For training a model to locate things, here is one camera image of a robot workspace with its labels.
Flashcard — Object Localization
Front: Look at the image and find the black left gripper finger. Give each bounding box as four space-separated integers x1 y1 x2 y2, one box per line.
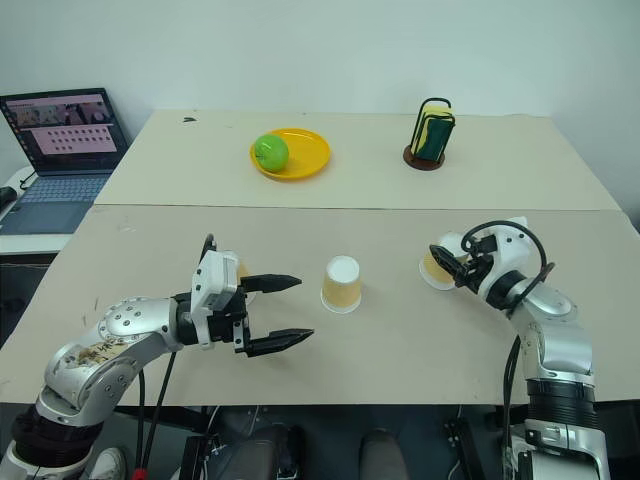
240 273 303 296
234 327 316 358

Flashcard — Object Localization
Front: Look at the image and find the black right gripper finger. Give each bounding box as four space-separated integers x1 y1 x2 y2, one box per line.
429 243 470 290

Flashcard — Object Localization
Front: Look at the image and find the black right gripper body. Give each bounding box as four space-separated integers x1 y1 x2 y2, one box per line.
453 233 500 294

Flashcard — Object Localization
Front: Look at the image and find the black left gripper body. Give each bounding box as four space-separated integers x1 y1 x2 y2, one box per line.
207 282 253 356

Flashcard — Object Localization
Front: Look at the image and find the yellow white paper cup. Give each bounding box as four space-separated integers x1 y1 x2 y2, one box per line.
418 230 472 293
234 252 259 306
319 255 364 315

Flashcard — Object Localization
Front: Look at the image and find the dark rounded shape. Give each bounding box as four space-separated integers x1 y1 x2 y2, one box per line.
218 423 307 480
359 427 410 480

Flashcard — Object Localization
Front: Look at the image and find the yellow green scouring sponge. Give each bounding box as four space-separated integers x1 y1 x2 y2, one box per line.
412 102 455 162

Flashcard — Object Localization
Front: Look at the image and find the green apple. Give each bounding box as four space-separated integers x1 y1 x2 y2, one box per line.
252 132 290 173

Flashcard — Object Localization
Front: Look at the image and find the yellow plastic plate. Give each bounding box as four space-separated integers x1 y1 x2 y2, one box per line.
248 128 333 183

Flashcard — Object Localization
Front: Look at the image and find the black box under table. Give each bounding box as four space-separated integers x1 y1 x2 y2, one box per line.
180 433 222 480

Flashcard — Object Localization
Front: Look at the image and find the white shoe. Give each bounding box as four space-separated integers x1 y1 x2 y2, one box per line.
87 446 127 480

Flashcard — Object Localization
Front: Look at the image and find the open laptop computer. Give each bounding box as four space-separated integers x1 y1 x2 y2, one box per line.
0 87 133 237

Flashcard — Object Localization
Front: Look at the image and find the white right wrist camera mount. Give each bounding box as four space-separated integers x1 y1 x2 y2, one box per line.
477 216 534 301

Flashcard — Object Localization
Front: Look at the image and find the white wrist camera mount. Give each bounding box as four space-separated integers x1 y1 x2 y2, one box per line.
477 216 534 301
190 248 242 347

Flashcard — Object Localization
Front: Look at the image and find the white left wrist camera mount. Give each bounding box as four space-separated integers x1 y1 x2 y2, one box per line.
190 248 242 347

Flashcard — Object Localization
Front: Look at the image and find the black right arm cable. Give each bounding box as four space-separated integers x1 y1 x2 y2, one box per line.
460 220 557 302

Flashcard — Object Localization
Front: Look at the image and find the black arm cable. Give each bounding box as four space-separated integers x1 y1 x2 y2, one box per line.
460 220 557 302
147 348 180 480

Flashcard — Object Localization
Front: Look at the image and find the black wire sponge holder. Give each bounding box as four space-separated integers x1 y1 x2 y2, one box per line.
402 96 458 173

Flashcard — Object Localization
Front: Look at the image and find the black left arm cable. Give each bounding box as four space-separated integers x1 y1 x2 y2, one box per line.
147 348 180 480

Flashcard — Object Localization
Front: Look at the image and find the black cable with red tip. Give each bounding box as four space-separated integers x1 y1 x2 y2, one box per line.
132 368 150 480

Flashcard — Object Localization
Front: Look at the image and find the black metal bracket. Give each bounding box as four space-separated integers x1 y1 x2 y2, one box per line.
442 418 484 480

